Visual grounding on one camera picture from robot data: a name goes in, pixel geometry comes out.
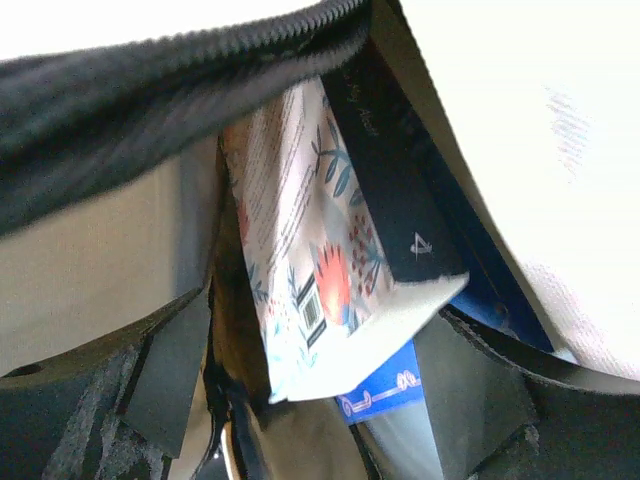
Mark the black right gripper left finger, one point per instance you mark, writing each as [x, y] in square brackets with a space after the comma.
[114, 408]

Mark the blue hardcover book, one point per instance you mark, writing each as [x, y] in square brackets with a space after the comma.
[427, 226]

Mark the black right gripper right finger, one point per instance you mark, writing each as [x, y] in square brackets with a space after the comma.
[500, 409]

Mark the floral paperback book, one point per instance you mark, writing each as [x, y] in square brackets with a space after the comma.
[347, 253]

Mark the beige canvas backpack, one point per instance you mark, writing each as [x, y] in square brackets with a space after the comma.
[116, 198]

